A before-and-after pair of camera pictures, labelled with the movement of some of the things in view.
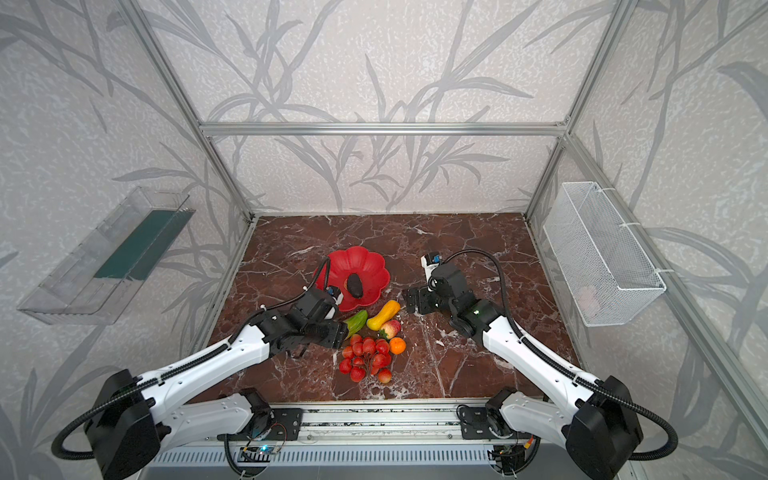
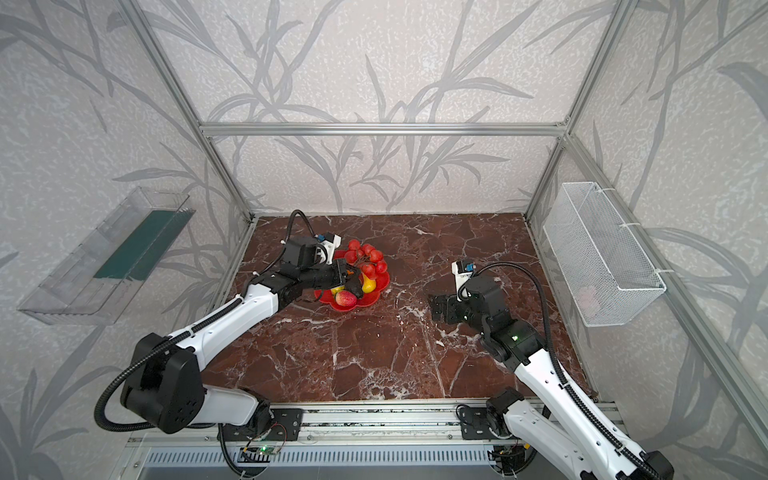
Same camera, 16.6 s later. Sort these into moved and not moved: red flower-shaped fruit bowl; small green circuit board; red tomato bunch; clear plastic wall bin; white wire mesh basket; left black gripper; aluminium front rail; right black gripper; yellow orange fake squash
Moved: yellow orange fake squash; right black gripper; left black gripper; red tomato bunch
Not moved: white wire mesh basket; aluminium front rail; red flower-shaped fruit bowl; small green circuit board; clear plastic wall bin
